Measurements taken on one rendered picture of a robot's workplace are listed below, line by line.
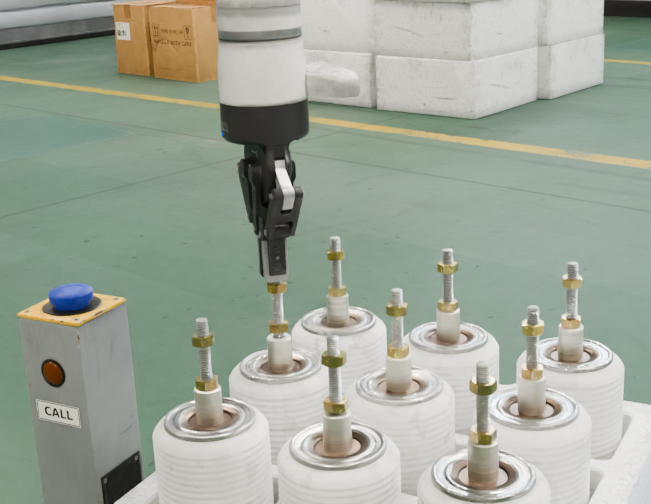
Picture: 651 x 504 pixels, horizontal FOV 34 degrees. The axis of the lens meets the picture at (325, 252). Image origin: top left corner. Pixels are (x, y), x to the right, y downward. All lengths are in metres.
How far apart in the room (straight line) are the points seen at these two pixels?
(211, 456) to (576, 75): 3.19
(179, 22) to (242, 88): 3.64
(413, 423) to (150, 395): 0.72
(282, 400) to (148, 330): 0.87
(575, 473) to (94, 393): 0.42
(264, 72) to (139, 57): 3.94
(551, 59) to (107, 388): 2.92
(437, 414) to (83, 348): 0.31
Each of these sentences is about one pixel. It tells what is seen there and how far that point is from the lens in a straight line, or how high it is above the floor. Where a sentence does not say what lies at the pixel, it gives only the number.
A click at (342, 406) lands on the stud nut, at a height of 0.29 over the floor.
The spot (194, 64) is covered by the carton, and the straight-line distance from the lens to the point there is 4.48.
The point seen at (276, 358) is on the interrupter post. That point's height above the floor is 0.26.
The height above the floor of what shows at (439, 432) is 0.22.
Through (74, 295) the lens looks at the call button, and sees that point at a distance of 0.99.
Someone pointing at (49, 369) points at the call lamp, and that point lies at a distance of 1.00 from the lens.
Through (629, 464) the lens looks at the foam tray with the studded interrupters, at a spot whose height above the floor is 0.18.
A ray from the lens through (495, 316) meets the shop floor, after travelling 1.79.
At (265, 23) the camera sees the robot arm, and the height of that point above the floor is 0.56.
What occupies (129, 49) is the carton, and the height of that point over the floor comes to 0.11.
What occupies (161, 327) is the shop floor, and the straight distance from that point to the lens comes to 1.81.
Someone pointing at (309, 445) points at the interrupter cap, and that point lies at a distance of 0.85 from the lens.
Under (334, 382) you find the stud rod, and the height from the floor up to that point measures 0.31.
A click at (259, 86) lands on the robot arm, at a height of 0.51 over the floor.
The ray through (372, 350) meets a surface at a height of 0.23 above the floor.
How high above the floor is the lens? 0.65
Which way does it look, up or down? 18 degrees down
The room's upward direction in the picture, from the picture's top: 3 degrees counter-clockwise
